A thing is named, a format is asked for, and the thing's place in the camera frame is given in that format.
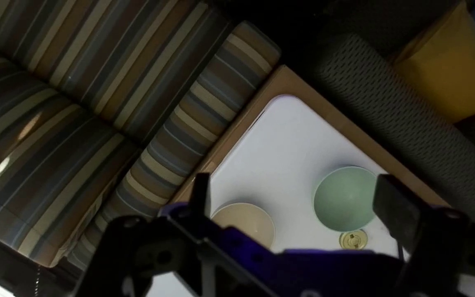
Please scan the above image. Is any yellow cushion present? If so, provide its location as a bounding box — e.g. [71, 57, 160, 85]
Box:
[391, 1, 475, 125]

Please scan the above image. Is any striped sofa back cushion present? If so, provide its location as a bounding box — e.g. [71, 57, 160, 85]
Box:
[0, 87, 140, 268]

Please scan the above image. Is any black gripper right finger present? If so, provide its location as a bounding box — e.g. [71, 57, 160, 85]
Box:
[373, 173, 434, 260]

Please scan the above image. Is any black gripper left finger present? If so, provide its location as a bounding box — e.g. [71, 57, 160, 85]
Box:
[186, 171, 213, 219]

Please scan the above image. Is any beige bowl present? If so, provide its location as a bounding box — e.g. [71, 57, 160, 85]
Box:
[209, 201, 277, 253]

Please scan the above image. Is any striped sofa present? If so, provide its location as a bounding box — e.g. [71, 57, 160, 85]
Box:
[0, 0, 284, 278]

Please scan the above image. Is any white table board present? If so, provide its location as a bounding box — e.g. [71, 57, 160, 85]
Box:
[170, 64, 450, 209]

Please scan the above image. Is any green bowl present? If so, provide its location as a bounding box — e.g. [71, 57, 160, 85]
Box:
[312, 164, 379, 232]

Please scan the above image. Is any dark grey armchair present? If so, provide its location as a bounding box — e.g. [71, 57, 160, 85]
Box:
[302, 0, 475, 227]

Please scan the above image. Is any gold metal jar lid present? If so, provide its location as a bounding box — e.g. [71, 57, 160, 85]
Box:
[338, 227, 369, 250]

